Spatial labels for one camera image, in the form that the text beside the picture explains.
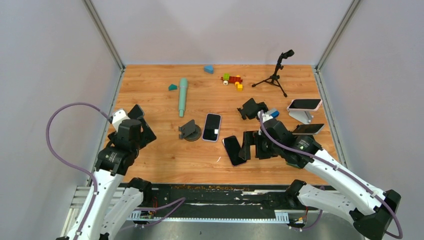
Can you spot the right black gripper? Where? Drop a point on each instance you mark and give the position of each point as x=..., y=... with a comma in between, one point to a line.
x=250, y=138

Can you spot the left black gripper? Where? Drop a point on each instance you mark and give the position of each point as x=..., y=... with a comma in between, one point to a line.
x=143, y=140

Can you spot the phone with pink-edged black case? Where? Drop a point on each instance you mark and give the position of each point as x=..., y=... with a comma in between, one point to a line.
x=233, y=148

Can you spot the phone with lavender case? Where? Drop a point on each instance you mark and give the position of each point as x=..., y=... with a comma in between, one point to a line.
x=211, y=128

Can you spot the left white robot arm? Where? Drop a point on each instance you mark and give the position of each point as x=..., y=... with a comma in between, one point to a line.
x=96, y=221

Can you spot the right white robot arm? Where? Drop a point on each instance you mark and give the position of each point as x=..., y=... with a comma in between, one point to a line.
x=369, y=209

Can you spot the black clamp phone holder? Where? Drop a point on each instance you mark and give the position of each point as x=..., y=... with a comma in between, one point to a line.
x=250, y=109

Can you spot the round black phone stand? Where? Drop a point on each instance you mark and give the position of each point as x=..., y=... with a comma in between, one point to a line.
x=190, y=131

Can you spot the phone with white edge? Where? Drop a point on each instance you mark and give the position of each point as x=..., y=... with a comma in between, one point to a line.
x=308, y=129

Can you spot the white phone stand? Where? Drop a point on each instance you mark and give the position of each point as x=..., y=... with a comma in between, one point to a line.
x=305, y=117

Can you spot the phone with pink case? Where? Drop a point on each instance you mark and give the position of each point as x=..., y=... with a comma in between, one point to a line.
x=305, y=104

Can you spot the black mini tripod stand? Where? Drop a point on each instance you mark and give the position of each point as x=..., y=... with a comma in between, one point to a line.
x=274, y=78

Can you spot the blue and grey eraser block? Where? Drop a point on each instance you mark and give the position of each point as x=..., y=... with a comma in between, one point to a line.
x=273, y=113

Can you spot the dark teal small block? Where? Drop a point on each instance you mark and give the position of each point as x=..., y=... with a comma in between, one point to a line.
x=172, y=87

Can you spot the colourful toy brick car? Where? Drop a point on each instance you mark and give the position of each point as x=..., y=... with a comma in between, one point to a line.
x=228, y=79

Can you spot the teal toy microphone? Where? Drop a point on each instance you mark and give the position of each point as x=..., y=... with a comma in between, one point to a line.
x=183, y=88

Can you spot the blue triangular block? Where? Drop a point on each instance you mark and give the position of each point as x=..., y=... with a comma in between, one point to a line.
x=209, y=69

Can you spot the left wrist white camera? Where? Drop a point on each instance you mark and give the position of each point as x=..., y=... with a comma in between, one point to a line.
x=118, y=117

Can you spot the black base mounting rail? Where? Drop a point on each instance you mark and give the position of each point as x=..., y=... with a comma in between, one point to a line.
x=219, y=203

